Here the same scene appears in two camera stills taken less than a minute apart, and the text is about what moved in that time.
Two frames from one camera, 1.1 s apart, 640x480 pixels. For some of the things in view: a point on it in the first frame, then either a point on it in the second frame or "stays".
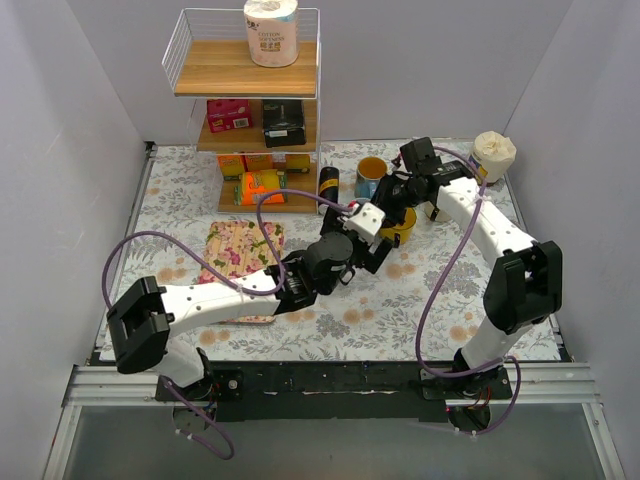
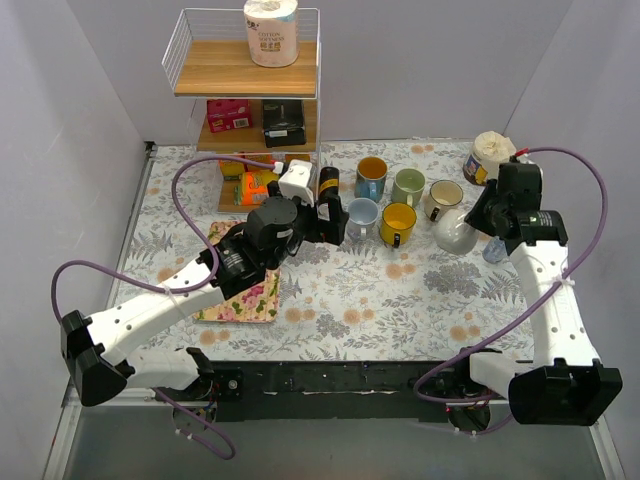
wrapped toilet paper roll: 273,32 stays
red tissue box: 228,114 stays
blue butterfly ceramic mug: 370,171 stays
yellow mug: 405,230 stays
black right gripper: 388,195 → 480,212
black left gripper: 375,248 → 322,220
